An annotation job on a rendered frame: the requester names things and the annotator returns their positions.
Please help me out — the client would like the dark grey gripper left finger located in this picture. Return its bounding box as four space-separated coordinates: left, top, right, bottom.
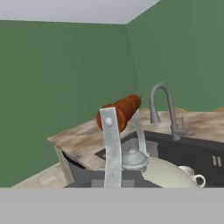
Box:
64 170 107 188

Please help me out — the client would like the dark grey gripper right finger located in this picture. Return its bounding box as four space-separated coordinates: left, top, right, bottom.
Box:
120 170 163 188

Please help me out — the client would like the silver kettle with brown handle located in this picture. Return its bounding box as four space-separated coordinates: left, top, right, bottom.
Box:
95 94 151 188

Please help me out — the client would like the pale cabinet door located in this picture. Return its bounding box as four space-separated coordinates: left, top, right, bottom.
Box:
53 144 75 186

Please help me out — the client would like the black kitchen sink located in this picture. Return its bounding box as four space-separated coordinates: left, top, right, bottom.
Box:
94 129 224 188

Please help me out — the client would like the grey curved sink tap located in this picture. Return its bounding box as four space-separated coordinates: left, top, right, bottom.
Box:
148 82 188 142

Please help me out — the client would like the cream round plate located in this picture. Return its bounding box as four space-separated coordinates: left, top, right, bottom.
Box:
141 157 202 188

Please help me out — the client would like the white mug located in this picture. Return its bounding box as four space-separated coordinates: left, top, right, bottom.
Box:
178 165 207 188

